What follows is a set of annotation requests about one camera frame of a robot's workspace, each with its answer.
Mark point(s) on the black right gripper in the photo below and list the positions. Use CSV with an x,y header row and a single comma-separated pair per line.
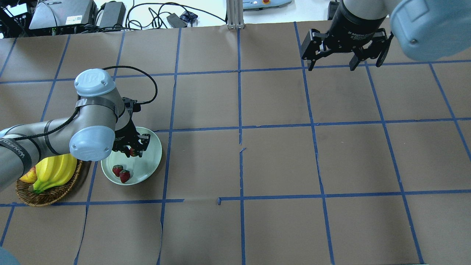
x,y
355,25

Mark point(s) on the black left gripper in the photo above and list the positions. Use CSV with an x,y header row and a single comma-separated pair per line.
x,y
124,135

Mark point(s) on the red strawberry green top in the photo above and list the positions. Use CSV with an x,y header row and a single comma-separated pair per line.
x,y
116,170

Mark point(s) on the dark red strawberry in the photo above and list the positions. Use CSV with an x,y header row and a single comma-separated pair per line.
x,y
124,176

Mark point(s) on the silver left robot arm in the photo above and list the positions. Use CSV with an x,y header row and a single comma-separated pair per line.
x,y
100,124

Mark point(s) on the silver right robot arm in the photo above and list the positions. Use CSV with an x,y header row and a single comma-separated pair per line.
x,y
426,30

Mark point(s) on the pale green round plate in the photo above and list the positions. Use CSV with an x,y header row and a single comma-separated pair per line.
x,y
140,168

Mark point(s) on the yellow banana bunch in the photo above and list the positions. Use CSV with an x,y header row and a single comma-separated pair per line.
x,y
53,171

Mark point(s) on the brown wicker basket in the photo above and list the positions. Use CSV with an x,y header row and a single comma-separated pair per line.
x,y
51,195

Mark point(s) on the blue grey teach pendant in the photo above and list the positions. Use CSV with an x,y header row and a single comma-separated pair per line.
x,y
263,4

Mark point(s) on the red yellow apple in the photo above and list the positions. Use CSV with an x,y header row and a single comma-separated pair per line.
x,y
30,177

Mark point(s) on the black power adapter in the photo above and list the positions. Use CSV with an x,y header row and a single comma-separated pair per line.
x,y
111,14

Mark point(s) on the black computer box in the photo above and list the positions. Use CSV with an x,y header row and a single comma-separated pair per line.
x,y
59,14

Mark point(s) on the aluminium frame post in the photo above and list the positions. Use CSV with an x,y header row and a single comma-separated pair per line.
x,y
234,12

